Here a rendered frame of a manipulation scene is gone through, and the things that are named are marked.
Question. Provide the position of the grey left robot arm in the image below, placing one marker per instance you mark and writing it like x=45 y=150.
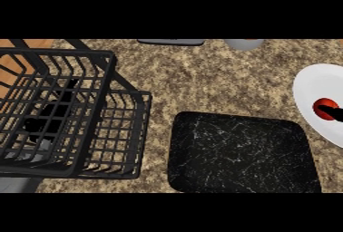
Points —
x=17 y=185

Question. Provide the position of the grey bowl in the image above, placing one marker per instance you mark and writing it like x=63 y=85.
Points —
x=242 y=44

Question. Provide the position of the red tomato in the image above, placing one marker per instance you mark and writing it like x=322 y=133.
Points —
x=320 y=110

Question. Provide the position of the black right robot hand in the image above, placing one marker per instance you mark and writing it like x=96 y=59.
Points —
x=337 y=112

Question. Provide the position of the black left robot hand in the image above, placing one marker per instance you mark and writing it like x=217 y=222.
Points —
x=54 y=116

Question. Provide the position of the dark grey flat object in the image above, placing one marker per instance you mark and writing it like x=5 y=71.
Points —
x=171 y=42

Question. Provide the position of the white plate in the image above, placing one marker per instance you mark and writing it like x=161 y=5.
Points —
x=314 y=81

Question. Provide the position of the black marble tray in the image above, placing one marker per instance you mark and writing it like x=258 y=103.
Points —
x=241 y=151

